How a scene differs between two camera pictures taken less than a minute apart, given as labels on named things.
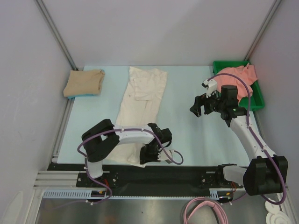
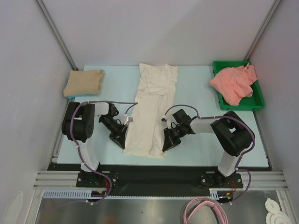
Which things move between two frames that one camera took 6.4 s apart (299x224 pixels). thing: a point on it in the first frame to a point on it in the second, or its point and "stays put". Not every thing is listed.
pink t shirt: [246, 74] stays put
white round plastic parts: [274, 216] stays put
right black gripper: [203, 105] to [170, 137]
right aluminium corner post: [262, 30] stays put
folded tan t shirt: [84, 82] stays put
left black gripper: [144, 159] to [118, 137]
